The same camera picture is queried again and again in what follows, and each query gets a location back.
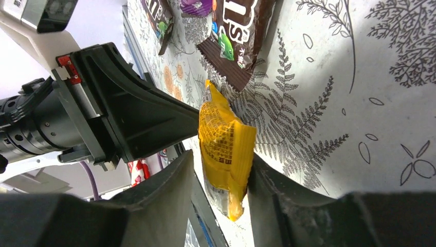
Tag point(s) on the purple candy bag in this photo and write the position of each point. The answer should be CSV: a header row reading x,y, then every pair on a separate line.
x,y
238,31
196,8

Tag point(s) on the purple candy bag right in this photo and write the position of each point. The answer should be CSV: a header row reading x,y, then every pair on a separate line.
x,y
196,8

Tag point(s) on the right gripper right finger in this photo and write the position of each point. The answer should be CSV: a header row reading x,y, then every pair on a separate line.
x,y
285,213

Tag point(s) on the floral tablecloth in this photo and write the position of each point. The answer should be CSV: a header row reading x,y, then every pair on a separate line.
x,y
342,93

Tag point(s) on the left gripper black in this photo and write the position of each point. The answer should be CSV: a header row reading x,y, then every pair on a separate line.
x,y
95,108

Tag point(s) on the brown M&M bag on table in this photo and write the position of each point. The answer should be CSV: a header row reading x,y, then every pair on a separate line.
x,y
161,19

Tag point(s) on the purple candy bag left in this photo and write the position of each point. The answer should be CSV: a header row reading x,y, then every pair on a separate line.
x,y
238,31

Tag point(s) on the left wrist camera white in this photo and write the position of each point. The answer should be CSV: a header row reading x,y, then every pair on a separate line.
x,y
38,27

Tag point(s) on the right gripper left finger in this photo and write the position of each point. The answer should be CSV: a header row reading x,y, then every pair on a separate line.
x,y
153,213

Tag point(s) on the yellow candy bag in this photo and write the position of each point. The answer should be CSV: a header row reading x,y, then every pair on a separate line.
x,y
227,150

